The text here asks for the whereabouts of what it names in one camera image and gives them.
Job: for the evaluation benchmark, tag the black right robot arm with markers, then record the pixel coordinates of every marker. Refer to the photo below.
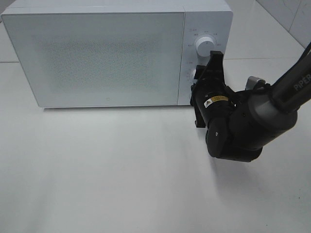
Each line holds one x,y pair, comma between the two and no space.
239,124

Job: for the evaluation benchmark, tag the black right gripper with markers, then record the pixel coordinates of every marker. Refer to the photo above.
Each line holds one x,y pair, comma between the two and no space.
208,95

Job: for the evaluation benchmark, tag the white microwave oven body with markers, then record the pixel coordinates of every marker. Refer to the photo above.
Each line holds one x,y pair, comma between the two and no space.
201,17

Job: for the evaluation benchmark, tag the white round knob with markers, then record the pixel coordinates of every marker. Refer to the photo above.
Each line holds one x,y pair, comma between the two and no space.
193,76
204,45

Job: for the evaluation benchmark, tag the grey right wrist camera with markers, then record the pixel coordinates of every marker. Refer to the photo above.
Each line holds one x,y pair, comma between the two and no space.
254,83

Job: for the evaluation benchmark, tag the white microwave door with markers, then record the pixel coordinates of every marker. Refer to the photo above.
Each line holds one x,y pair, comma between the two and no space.
95,60

